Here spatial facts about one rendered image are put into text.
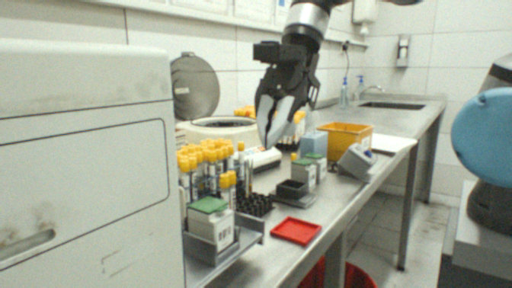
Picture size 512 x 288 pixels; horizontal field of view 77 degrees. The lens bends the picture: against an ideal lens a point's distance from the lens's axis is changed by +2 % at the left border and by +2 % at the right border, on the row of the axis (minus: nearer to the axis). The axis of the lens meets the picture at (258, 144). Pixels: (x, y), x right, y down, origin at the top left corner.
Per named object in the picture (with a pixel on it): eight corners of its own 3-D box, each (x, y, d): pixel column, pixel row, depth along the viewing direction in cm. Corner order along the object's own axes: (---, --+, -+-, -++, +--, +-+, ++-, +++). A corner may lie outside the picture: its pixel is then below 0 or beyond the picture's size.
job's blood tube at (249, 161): (250, 207, 65) (251, 160, 63) (244, 206, 66) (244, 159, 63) (254, 205, 66) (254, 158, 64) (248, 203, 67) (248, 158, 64)
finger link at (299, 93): (299, 124, 51) (313, 75, 53) (296, 121, 50) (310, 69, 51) (273, 121, 53) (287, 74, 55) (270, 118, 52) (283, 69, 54)
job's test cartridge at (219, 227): (215, 263, 41) (213, 217, 39) (188, 251, 44) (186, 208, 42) (235, 248, 44) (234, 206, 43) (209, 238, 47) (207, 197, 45)
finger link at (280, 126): (294, 159, 54) (308, 109, 56) (280, 149, 49) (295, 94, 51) (278, 156, 56) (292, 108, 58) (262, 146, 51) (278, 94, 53)
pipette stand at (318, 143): (318, 176, 85) (320, 139, 82) (294, 171, 88) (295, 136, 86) (331, 166, 93) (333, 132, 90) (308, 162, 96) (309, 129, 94)
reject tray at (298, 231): (305, 247, 52) (305, 242, 52) (269, 235, 55) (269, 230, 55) (321, 229, 57) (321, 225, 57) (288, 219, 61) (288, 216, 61)
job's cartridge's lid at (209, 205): (214, 218, 40) (213, 214, 39) (187, 209, 42) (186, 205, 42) (233, 206, 43) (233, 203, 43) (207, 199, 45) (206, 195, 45)
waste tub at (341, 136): (356, 167, 92) (359, 132, 90) (314, 158, 100) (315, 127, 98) (371, 156, 103) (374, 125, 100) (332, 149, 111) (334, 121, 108)
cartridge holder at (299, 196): (305, 209, 65) (305, 192, 64) (267, 199, 70) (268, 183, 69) (316, 200, 70) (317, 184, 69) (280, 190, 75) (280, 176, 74)
